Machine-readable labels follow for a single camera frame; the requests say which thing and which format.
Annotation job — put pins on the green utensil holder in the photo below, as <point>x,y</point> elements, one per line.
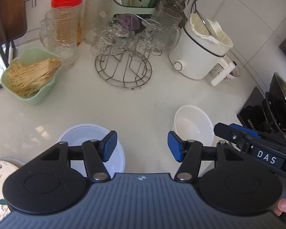
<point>138,7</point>

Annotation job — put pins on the white electric cooker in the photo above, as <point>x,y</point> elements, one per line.
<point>202,45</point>

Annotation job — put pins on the red lid plastic jar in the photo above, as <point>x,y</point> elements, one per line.
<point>72,7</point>

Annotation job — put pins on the white ceramic bowl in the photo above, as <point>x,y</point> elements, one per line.
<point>191,122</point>

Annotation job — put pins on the tall textured glass pitcher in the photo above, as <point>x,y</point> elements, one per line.
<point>169,36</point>

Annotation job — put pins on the green basket with noodles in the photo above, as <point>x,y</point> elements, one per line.
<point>32,75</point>

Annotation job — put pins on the brown wooden cutting board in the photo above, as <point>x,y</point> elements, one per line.
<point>14,17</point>

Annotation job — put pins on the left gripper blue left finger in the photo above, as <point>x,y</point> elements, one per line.
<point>94,154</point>

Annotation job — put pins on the tall clear glass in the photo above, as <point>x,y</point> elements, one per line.
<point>94,17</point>

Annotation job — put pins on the white plate orange rim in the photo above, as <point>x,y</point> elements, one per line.
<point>17,162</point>

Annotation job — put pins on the wire cup rack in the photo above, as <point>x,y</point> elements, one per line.
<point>125,46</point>

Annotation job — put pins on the translucent plastic bowl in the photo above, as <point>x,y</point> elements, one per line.
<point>76,135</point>

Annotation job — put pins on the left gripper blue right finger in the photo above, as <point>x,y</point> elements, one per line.
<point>190,154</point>

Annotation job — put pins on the black wok on stove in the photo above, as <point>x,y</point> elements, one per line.
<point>275,100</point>

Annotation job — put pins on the textured glass mug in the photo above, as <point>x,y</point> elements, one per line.
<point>58,34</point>

